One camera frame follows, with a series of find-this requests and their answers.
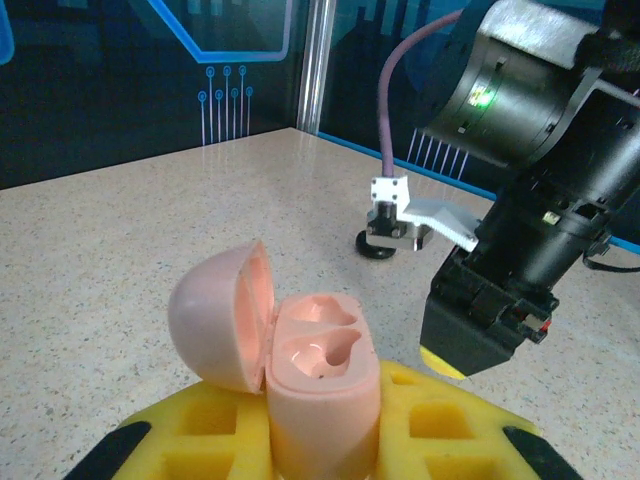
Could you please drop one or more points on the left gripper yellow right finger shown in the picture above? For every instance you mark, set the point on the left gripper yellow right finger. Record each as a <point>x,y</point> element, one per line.
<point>395,425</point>

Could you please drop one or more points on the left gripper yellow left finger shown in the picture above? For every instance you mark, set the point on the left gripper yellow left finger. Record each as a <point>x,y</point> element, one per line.
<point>250,440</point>

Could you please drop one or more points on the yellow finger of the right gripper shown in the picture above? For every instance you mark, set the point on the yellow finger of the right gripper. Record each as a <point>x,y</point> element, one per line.
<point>460,345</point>

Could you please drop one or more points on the pink earbud charging case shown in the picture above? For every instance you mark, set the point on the pink earbud charging case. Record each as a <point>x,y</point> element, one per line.
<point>320,415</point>

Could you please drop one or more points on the aluminium frame post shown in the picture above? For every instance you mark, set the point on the aluminium frame post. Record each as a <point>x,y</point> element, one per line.
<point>315,65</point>

